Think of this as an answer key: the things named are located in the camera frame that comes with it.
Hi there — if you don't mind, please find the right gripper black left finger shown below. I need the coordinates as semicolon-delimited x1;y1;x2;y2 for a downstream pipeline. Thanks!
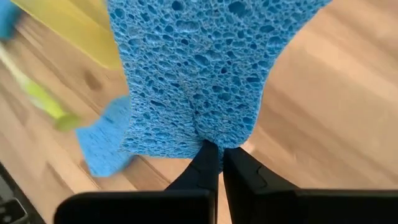
53;139;220;224

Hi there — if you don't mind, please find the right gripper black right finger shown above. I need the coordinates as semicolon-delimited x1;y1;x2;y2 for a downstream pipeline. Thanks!
223;146;398;224

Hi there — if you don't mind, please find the blue cellulose sponge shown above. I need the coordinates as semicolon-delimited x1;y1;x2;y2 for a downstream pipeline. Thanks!
106;0;333;174
75;95;136;178
0;0;22;40

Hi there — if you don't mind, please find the green white dish brush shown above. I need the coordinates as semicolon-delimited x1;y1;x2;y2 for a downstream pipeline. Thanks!
0;40;82;131

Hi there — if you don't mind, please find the yellow translucent plastic bin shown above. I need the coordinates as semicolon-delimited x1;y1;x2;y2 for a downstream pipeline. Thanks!
11;0;123;71

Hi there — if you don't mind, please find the black aluminium table frame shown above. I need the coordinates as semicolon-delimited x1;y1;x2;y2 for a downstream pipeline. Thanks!
0;161;47;224

